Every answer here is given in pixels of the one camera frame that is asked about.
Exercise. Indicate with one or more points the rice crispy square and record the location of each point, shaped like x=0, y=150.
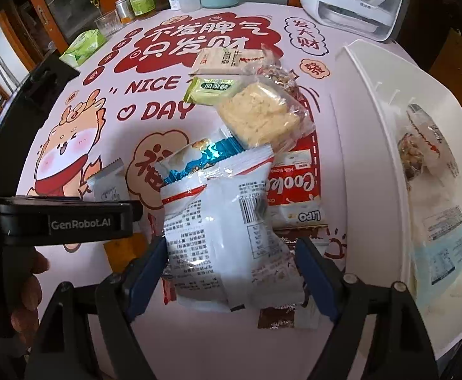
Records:
x=259, y=112

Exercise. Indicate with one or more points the beige cracker pack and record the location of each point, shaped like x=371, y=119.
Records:
x=224, y=61

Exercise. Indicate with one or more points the pink printed tablecloth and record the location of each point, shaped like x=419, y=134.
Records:
x=127, y=103

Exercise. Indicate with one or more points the white plastic storage bin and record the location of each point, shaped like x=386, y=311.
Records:
x=372, y=90

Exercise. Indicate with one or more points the small green snack pack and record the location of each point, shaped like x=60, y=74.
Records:
x=209, y=91

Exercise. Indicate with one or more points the brown chocolate sachet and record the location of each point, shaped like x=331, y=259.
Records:
x=299, y=316

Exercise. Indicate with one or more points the person's left hand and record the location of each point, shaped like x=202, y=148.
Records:
x=25, y=318

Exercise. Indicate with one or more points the small white sachet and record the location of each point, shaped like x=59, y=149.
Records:
x=109, y=183

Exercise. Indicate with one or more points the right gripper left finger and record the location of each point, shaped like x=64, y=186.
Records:
x=63, y=346

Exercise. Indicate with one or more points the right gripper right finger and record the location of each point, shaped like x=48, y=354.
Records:
x=400, y=346

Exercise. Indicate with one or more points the clear drinking glass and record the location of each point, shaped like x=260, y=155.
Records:
x=109, y=24

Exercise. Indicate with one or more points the blue white snack pack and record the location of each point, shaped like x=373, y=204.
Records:
x=199, y=155

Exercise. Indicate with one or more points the small metal tin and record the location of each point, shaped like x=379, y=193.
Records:
x=125, y=11

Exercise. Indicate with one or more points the white red chip bag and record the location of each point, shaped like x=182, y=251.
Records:
x=222, y=251

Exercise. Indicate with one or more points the red white cookies pack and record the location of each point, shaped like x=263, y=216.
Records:
x=293, y=191

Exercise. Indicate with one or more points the nut candy clear wrapper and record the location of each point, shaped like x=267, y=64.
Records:
x=424, y=148

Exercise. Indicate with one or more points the green tissue pack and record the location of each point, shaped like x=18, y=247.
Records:
x=83, y=47

